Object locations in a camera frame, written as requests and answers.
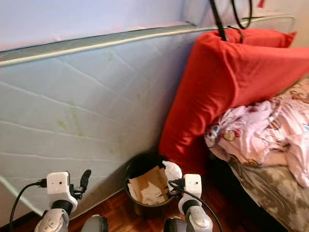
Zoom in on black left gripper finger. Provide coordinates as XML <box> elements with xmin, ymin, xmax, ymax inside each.
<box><xmin>77</xmin><ymin>169</ymin><xmax>92</xmax><ymax>190</ymax></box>

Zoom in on white paper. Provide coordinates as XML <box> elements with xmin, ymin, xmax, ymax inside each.
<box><xmin>162</xmin><ymin>160</ymin><xmax>183</xmax><ymax>187</ymax></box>

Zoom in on pink cartoon blanket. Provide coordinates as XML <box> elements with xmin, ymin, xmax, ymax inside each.
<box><xmin>204</xmin><ymin>86</ymin><xmax>309</xmax><ymax>189</ymax></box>

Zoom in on brown cardboard pieces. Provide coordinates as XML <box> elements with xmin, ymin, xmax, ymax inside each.
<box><xmin>128</xmin><ymin>165</ymin><xmax>172</xmax><ymax>206</ymax></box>

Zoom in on robot left leg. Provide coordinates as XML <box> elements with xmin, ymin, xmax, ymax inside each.
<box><xmin>80</xmin><ymin>215</ymin><xmax>109</xmax><ymax>232</ymax></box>

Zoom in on robot leg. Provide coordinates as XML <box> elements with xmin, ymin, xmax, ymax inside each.
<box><xmin>163</xmin><ymin>217</ymin><xmax>189</xmax><ymax>232</ymax></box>
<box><xmin>80</xmin><ymin>215</ymin><xmax>109</xmax><ymax>232</ymax></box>

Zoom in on robot right leg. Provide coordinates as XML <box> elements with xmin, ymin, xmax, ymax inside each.
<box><xmin>163</xmin><ymin>217</ymin><xmax>189</xmax><ymax>232</ymax></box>

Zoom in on black trash bin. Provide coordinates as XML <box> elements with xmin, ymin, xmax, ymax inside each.
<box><xmin>124</xmin><ymin>152</ymin><xmax>182</xmax><ymax>218</ymax></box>

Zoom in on large red cushion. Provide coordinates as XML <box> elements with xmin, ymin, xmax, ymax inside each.
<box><xmin>158</xmin><ymin>31</ymin><xmax>309</xmax><ymax>177</ymax></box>

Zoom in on small red cushion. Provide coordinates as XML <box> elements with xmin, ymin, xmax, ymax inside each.
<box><xmin>227</xmin><ymin>28</ymin><xmax>297</xmax><ymax>49</ymax></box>

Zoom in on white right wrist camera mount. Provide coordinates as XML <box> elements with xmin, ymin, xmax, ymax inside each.
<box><xmin>179</xmin><ymin>174</ymin><xmax>202</xmax><ymax>203</ymax></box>

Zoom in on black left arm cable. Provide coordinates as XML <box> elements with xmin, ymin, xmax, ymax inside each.
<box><xmin>10</xmin><ymin>179</ymin><xmax>49</xmax><ymax>232</ymax></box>

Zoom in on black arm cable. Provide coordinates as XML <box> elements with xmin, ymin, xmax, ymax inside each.
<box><xmin>10</xmin><ymin>179</ymin><xmax>49</xmax><ymax>232</ymax></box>
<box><xmin>169</xmin><ymin>180</ymin><xmax>225</xmax><ymax>232</ymax></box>

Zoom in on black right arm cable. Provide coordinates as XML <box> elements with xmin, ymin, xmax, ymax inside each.
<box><xmin>169</xmin><ymin>180</ymin><xmax>225</xmax><ymax>232</ymax></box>

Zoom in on blue bag with black straps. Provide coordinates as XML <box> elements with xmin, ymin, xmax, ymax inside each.
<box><xmin>183</xmin><ymin>0</ymin><xmax>268</xmax><ymax>42</ymax></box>

